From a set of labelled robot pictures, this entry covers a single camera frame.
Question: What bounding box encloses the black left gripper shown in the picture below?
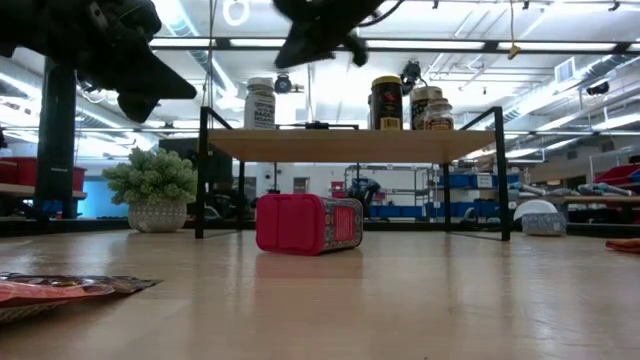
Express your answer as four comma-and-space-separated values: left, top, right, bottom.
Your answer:
0, 0, 198, 124

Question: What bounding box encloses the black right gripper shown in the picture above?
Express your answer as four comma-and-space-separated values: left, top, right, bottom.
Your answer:
272, 0, 387, 69

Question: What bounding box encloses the yellow-lidded chili onion jar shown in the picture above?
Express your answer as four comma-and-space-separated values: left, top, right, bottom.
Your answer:
369, 75, 404, 131

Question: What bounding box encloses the white-lidded bagel seasoning jar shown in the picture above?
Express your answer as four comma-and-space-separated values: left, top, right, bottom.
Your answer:
243, 76, 277, 130

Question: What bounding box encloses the furikake jar with tan lid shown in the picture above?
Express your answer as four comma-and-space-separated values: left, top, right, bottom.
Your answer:
409, 85, 445, 131

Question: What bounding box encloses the saffron glass jar cork lid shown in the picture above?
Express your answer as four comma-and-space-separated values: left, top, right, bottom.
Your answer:
424, 97, 456, 131

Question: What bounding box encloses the red-lidded smoked paprika tin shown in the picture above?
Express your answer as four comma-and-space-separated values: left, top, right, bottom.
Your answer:
254, 193, 365, 257

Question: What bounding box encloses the orange snack packet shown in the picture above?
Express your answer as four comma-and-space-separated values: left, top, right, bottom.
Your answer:
0, 271, 164, 325

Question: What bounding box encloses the wooden shelf with black legs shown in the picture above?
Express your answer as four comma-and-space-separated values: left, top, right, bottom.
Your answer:
193, 105, 512, 242

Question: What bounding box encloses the black monitor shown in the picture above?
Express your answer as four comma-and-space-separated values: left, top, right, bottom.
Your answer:
158, 137, 234, 184

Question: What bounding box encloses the green succulent in white pot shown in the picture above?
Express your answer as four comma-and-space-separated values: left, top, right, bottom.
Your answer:
102, 147, 199, 234

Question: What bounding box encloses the red storage bin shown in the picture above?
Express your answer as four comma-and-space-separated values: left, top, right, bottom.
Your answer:
0, 156, 87, 192

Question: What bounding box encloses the black office chair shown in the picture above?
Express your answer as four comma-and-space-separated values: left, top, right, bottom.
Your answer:
344, 178, 382, 222

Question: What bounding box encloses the rack with blue bins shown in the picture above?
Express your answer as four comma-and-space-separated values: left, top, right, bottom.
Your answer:
369, 162, 524, 224

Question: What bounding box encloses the white ceiling vent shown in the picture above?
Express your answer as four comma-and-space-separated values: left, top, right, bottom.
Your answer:
553, 56, 577, 85

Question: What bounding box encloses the black ceiling device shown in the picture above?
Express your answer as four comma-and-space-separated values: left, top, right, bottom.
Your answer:
585, 79, 612, 97

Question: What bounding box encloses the small round white-topped pot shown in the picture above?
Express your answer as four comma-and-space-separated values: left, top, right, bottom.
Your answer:
513, 199, 568, 237

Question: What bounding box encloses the wooden workbench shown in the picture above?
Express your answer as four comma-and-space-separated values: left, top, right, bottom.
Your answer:
522, 193, 640, 224

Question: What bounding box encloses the orange folded cloth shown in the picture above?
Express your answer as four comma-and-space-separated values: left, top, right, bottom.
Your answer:
604, 237, 640, 254

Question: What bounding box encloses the black overhead camera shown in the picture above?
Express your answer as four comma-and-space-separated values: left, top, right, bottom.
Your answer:
273, 73, 294, 95

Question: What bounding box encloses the black camera with cable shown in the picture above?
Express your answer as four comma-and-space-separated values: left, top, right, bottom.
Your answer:
399, 59, 426, 96

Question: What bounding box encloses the black metal rig frame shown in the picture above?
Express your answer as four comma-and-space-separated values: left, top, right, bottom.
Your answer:
0, 35, 640, 239

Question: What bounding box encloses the white ring light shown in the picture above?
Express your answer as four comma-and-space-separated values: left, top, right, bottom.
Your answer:
222, 0, 251, 27

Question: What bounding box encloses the hanging cord with yellow tag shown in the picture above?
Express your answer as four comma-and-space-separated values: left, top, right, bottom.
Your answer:
507, 0, 522, 61

